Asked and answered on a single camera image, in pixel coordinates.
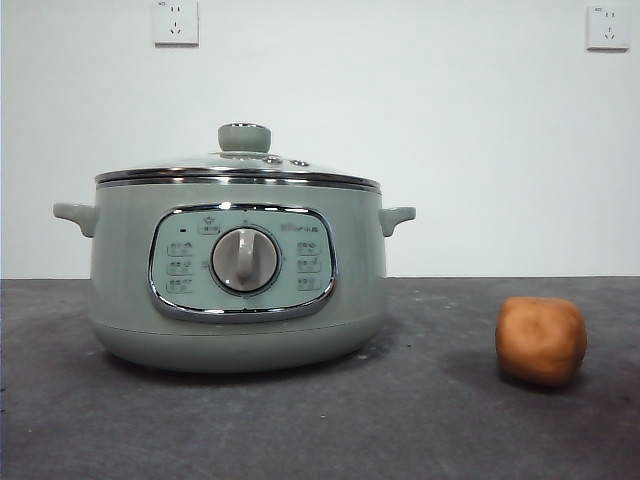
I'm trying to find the glass lid with green knob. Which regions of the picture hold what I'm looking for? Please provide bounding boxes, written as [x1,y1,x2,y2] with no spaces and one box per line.
[95,122,383,190]

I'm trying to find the brown potato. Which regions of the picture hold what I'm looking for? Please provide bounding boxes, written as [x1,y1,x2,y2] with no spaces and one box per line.
[494,295,588,388]

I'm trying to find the pale green electric cooking pot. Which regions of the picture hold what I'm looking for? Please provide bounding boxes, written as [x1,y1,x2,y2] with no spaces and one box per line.
[53,172,417,374]

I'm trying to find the white wall socket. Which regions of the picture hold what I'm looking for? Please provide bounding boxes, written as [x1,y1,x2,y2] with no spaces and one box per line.
[585,5,631,53]
[153,0,200,49]

